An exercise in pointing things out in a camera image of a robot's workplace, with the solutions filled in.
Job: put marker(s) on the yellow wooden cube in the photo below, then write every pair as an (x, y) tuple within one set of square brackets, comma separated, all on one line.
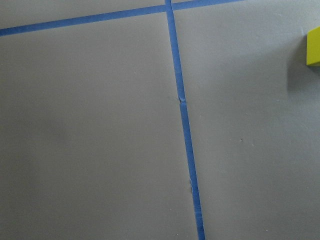
[(313, 48)]

